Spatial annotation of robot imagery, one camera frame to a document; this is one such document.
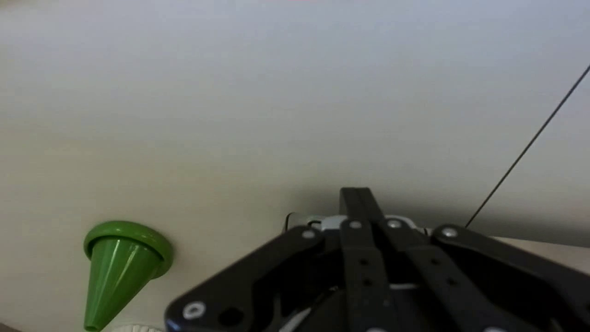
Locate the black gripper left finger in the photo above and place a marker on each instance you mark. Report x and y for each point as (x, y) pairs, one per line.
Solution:
(278, 279)

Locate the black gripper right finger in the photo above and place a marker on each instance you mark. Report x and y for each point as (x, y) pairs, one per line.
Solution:
(471, 283)

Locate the green plastic cone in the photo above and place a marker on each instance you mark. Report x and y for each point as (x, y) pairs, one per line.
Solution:
(125, 259)

